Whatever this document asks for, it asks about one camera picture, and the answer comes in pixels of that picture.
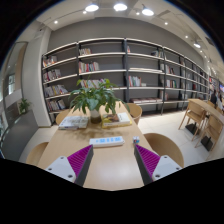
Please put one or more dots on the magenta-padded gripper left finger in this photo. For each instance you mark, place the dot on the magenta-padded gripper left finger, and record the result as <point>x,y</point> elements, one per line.
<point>61,166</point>

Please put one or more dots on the light wooden frame chair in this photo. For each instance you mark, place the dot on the light wooden frame chair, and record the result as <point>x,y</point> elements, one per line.
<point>195,113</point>
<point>213,131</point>

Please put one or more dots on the yellow book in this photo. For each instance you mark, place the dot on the yellow book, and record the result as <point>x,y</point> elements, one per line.
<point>116,126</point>

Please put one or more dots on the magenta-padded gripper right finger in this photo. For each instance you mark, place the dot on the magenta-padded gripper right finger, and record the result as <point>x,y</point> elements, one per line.
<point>165,165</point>

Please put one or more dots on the green plant in white pot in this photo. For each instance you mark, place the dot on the green plant in white pot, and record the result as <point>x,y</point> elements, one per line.
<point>95,98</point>

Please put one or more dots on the grey covered magazine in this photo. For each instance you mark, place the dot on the grey covered magazine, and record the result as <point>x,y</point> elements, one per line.
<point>73,122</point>

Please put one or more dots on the grey shelf unit with books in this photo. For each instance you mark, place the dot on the grey shelf unit with books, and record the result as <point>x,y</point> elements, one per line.
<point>146,61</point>

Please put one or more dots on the round ceiling lights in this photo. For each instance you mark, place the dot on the round ceiling lights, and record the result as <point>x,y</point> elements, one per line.
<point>120,7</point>

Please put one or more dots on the person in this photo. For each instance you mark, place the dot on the person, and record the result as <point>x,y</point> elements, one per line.
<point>213,97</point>

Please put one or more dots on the small green potted plant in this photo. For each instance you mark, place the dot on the small green potted plant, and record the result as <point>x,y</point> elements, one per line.
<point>24,106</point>

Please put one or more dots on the white book with painting cover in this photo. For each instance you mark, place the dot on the white book with painting cover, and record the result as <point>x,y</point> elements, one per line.
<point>121,118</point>

